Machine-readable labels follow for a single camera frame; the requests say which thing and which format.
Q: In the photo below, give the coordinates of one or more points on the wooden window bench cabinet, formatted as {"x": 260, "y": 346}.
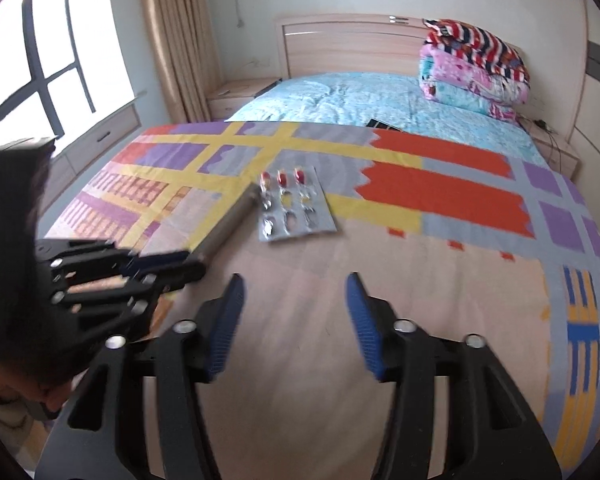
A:
{"x": 95, "y": 145}

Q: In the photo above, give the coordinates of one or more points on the window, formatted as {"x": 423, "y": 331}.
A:
{"x": 55, "y": 50}

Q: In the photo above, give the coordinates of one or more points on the pink printed folded quilt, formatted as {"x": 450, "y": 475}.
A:
{"x": 455, "y": 72}

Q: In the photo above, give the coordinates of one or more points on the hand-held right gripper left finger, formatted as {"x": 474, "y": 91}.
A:
{"x": 222, "y": 330}

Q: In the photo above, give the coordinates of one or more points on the wooden nightstand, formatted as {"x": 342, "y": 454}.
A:
{"x": 555, "y": 152}
{"x": 235, "y": 97}

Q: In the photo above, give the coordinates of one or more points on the blue printed folded quilt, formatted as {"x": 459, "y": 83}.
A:
{"x": 460, "y": 97}

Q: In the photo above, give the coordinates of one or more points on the beige curtain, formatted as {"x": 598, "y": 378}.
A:
{"x": 180, "y": 40}

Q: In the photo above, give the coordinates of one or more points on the black flat device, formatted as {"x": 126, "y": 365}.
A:
{"x": 385, "y": 124}

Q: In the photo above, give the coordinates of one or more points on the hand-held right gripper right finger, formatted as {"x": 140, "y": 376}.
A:
{"x": 367, "y": 330}

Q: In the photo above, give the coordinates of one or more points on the light blue bedsheet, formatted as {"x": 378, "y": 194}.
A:
{"x": 360, "y": 100}

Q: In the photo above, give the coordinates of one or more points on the silver pill blister pack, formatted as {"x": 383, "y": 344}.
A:
{"x": 300, "y": 220}

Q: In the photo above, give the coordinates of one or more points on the colourful patterned blanket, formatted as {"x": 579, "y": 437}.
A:
{"x": 380, "y": 260}

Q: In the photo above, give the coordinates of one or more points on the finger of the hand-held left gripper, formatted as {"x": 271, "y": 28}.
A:
{"x": 105, "y": 295}
{"x": 160, "y": 262}

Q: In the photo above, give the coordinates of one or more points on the grey tube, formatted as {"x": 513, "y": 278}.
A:
{"x": 230, "y": 220}

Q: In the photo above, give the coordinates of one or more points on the person's left hand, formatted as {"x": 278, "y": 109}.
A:
{"x": 55, "y": 399}

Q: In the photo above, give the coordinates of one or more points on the wooden bed headboard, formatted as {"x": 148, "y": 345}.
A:
{"x": 350, "y": 45}

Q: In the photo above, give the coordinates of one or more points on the striped folded blanket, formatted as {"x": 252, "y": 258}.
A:
{"x": 480, "y": 50}

